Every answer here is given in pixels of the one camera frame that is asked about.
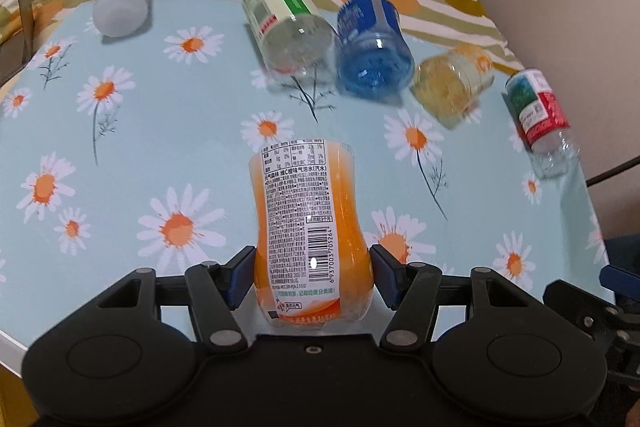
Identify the orange label plastic cup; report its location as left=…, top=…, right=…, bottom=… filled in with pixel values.
left=250, top=139, right=374, bottom=327

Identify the blue plastic cup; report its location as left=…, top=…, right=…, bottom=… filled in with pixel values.
left=336, top=0, right=414, bottom=102

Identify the black cable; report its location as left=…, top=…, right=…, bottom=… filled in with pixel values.
left=584, top=154, right=640, bottom=188

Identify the daisy print blue tablecloth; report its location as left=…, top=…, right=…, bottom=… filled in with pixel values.
left=1, top=0, right=606, bottom=372

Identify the clear cup green label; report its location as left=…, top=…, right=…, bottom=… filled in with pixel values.
left=241, top=0, right=335, bottom=75

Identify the grey cardboard piece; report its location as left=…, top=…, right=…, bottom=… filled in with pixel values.
left=1, top=0, right=35, bottom=86

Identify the white cup blue label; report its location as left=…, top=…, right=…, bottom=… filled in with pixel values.
left=92, top=0, right=149, bottom=38

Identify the clear cup red label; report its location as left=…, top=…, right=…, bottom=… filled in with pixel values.
left=506, top=68, right=579, bottom=179

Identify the yellow clear plastic cup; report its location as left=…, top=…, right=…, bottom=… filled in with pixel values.
left=410, top=44, right=495, bottom=129

